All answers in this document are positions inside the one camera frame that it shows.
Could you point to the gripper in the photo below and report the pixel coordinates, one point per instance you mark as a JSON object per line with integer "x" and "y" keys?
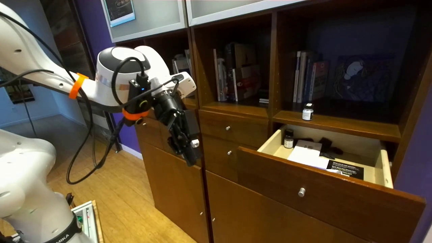
{"x": 168, "y": 108}

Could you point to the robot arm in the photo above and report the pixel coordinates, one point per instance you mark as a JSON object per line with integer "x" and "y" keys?
{"x": 27, "y": 54}

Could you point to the small wooden drawer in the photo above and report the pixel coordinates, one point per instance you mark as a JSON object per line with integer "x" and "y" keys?
{"x": 150, "y": 131}
{"x": 216, "y": 158}
{"x": 243, "y": 126}

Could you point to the wide wooden drawer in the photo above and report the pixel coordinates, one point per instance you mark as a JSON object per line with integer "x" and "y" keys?
{"x": 276, "y": 179}

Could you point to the wooden cabinet door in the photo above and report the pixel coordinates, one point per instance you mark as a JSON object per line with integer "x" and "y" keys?
{"x": 256, "y": 216}
{"x": 175, "y": 192}

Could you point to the row of books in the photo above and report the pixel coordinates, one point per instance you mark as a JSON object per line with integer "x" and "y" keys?
{"x": 241, "y": 74}
{"x": 182, "y": 64}
{"x": 308, "y": 77}

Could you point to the small dark bottle white label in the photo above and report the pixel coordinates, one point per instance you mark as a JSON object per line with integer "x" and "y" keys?
{"x": 288, "y": 139}
{"x": 307, "y": 112}

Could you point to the stack of white papers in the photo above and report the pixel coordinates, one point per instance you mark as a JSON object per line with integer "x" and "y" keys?
{"x": 305, "y": 153}

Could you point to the frosted glass cabinet door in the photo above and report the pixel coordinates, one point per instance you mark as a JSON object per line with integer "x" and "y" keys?
{"x": 155, "y": 17}
{"x": 216, "y": 8}

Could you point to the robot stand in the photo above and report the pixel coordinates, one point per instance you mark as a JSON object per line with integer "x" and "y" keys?
{"x": 86, "y": 219}

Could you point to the dark poster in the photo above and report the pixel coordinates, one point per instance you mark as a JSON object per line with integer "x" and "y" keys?
{"x": 118, "y": 11}

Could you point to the black printed card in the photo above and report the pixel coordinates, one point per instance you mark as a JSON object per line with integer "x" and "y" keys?
{"x": 346, "y": 169}

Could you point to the framed dark painting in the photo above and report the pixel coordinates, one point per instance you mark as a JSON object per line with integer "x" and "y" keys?
{"x": 364, "y": 79}

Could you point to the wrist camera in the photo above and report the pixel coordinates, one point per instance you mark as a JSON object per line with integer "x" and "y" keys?
{"x": 139, "y": 91}

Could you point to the brown wooden wall cabinet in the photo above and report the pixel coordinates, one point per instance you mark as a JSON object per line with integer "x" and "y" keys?
{"x": 243, "y": 209}

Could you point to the wall picture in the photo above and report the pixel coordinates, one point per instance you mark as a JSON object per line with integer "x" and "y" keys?
{"x": 18, "y": 92}

